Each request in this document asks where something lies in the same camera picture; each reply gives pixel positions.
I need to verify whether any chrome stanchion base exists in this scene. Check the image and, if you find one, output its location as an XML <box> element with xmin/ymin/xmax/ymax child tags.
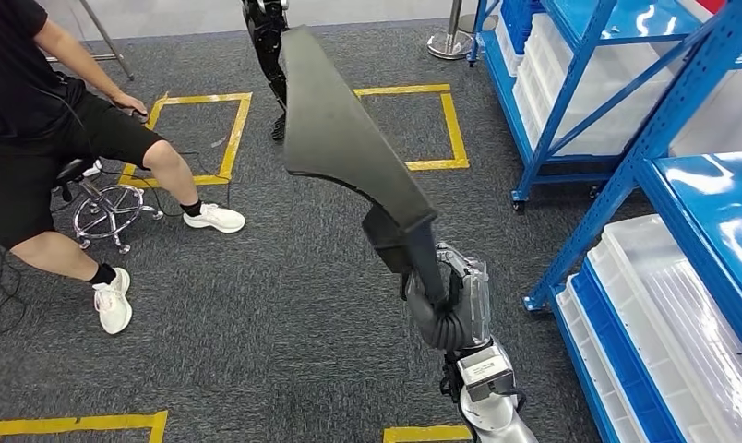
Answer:
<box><xmin>426</xmin><ymin>0</ymin><xmax>477</xmax><ymax>61</ymax></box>

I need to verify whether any black floor cable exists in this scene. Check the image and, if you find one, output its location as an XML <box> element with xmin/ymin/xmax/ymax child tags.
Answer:
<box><xmin>0</xmin><ymin>241</ymin><xmax>31</xmax><ymax>336</ymax></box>

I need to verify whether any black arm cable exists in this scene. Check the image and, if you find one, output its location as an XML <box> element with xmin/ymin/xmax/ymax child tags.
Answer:
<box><xmin>441</xmin><ymin>354</ymin><xmax>529</xmax><ymax>430</ymax></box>

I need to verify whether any grey metal stand leg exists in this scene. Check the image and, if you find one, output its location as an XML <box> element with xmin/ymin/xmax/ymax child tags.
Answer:
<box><xmin>43</xmin><ymin>0</ymin><xmax>136</xmax><ymax>82</ymax></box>

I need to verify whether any white plastic crate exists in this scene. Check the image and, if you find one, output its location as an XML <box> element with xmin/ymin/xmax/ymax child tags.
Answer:
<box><xmin>588</xmin><ymin>213</ymin><xmax>742</xmax><ymax>443</ymax></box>
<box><xmin>554</xmin><ymin>275</ymin><xmax>651</xmax><ymax>443</ymax></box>
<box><xmin>509</xmin><ymin>10</ymin><xmax>679</xmax><ymax>158</ymax></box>

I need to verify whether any yellow floor tape square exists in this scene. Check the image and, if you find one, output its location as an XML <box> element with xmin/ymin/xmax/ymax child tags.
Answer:
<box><xmin>0</xmin><ymin>410</ymin><xmax>170</xmax><ymax>443</ymax></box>
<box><xmin>118</xmin><ymin>91</ymin><xmax>254</xmax><ymax>189</ymax></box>

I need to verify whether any person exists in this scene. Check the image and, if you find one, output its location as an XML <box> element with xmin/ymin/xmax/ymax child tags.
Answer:
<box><xmin>0</xmin><ymin>0</ymin><xmax>247</xmax><ymax>337</ymax></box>

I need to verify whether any black plastic plate bracket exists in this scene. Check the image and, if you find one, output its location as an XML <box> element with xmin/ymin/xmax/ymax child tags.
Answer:
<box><xmin>281</xmin><ymin>25</ymin><xmax>449</xmax><ymax>307</ymax></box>

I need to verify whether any chrome swivel stool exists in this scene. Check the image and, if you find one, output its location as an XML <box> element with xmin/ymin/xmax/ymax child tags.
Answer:
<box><xmin>53</xmin><ymin>157</ymin><xmax>165</xmax><ymax>256</ymax></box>

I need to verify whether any blue metal shelf rack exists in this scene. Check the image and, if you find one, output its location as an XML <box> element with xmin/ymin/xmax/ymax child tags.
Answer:
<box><xmin>522</xmin><ymin>0</ymin><xmax>742</xmax><ymax>443</ymax></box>
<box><xmin>466</xmin><ymin>0</ymin><xmax>742</xmax><ymax>213</ymax></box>

